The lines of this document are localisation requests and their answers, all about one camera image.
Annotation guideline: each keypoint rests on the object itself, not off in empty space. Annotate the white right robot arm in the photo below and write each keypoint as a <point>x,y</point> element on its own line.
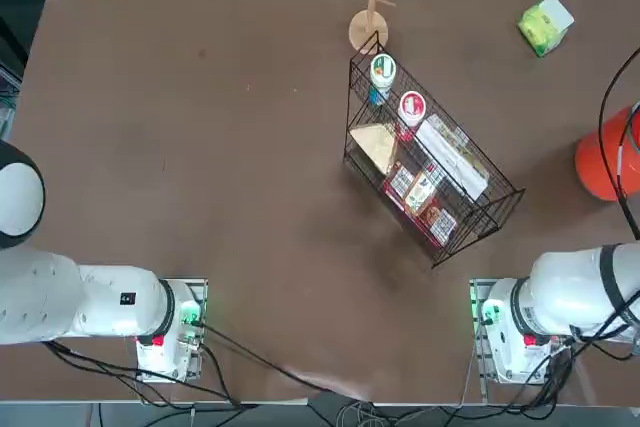
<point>565,297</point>

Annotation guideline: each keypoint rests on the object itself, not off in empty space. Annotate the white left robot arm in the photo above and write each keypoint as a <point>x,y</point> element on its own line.
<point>100,297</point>

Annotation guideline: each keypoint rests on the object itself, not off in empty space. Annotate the green tissue pack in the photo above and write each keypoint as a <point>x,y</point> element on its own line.
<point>542,27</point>

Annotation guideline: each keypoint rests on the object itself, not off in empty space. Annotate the orange round bin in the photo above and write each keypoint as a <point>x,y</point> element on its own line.
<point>600,162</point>

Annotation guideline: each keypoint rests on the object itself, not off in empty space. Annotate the silver bin swing lid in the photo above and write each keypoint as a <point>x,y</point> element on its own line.
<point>636,127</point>

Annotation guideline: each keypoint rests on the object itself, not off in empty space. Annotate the tan triangular board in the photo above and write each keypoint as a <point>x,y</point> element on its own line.
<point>375,144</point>

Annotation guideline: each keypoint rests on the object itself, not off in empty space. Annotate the red patterned snack box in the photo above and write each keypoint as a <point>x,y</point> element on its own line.
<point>399,182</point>

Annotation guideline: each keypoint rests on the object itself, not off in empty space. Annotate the tan green snack box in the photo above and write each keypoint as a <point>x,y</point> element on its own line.
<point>420,194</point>

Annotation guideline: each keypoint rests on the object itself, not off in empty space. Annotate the small blue white box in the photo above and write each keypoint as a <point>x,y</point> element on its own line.
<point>434,173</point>

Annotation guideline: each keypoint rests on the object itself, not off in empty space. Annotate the white cup red lid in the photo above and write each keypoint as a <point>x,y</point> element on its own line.
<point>413,106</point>

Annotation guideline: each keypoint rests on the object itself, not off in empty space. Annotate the red white cookie packet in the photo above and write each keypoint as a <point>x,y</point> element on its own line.
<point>440,224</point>

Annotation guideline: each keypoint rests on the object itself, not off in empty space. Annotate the long white box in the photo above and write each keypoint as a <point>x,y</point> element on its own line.
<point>450,154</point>

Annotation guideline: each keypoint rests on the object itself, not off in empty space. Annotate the white cup green orange lid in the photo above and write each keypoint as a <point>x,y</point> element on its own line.
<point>383,67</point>

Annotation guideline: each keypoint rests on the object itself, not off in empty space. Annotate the wooden mug tree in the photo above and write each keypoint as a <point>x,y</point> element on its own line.
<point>367,29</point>

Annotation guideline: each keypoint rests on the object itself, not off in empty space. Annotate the aluminium arm base plate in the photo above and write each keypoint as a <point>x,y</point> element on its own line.
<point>475,297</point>
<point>200,287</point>

